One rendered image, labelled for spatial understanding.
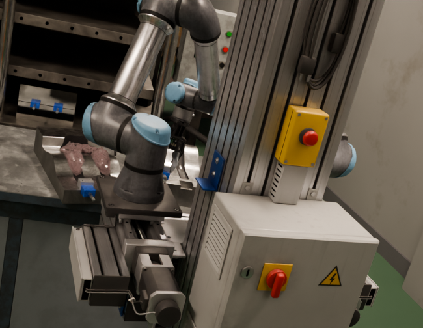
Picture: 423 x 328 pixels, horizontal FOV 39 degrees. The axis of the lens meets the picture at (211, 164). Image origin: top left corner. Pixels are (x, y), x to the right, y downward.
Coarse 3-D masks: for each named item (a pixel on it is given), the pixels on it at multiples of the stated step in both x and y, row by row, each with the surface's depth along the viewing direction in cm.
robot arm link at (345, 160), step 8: (344, 136) 194; (344, 144) 193; (344, 152) 193; (352, 152) 195; (336, 160) 191; (344, 160) 193; (352, 160) 194; (336, 168) 192; (344, 168) 194; (352, 168) 196; (336, 176) 196
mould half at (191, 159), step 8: (168, 152) 254; (192, 152) 258; (168, 160) 251; (192, 160) 255; (192, 168) 252; (176, 176) 238; (192, 176) 243; (168, 184) 230; (176, 184) 230; (176, 192) 232; (184, 192) 232; (192, 192) 233; (176, 200) 233; (184, 200) 234; (192, 200) 234
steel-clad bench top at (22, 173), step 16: (0, 128) 269; (16, 128) 273; (0, 144) 251; (16, 144) 255; (32, 144) 259; (0, 160) 236; (16, 160) 240; (32, 160) 243; (0, 176) 222; (16, 176) 226; (32, 176) 229; (16, 192) 214; (32, 192) 216; (48, 192) 219
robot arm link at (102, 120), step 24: (144, 0) 179; (168, 0) 176; (144, 24) 178; (168, 24) 178; (144, 48) 176; (120, 72) 176; (144, 72) 177; (120, 96) 174; (96, 120) 172; (120, 120) 170
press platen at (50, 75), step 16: (16, 48) 316; (32, 48) 324; (48, 48) 333; (64, 48) 343; (80, 48) 353; (16, 64) 284; (32, 64) 291; (48, 64) 299; (64, 64) 306; (80, 64) 314; (96, 64) 323; (112, 64) 331; (48, 80) 288; (64, 80) 291; (80, 80) 290; (96, 80) 292; (112, 80) 298; (144, 96) 298
